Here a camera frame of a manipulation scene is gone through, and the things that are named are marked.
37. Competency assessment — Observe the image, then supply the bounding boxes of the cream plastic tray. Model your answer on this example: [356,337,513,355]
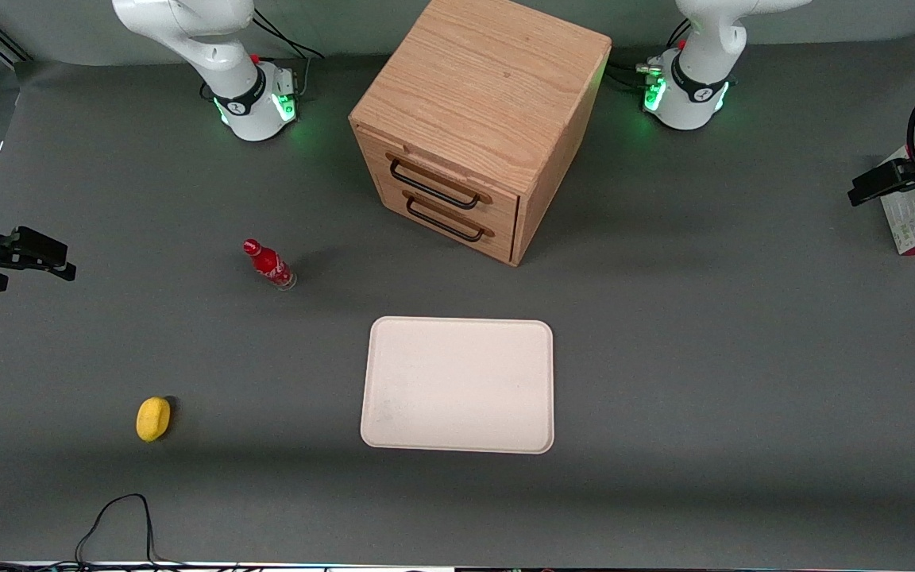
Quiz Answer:
[360,316,555,455]

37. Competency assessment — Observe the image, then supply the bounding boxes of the yellow lemon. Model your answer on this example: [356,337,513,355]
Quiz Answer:
[136,396,172,443]

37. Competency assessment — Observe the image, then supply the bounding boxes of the red cola bottle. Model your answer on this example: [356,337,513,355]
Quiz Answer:
[242,238,298,292]

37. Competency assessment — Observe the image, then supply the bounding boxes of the dark grey table mat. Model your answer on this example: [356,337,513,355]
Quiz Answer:
[0,32,915,566]

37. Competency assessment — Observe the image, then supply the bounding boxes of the wooden drawer cabinet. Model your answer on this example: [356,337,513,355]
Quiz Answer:
[349,0,612,267]

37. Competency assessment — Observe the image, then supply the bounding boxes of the aluminium frame rail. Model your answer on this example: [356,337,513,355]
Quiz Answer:
[0,12,31,64]

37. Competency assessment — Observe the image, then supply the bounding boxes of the black looped table cable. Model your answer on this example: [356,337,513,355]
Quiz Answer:
[76,493,158,566]

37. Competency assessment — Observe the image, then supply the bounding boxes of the black left arm base cables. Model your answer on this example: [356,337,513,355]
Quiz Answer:
[604,17,693,92]

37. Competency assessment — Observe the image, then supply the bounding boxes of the black right arm base cable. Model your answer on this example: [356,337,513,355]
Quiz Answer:
[251,8,325,100]

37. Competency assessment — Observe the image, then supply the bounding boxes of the wooden drawer with black handle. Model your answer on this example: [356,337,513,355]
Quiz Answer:
[354,127,520,233]
[378,179,518,266]

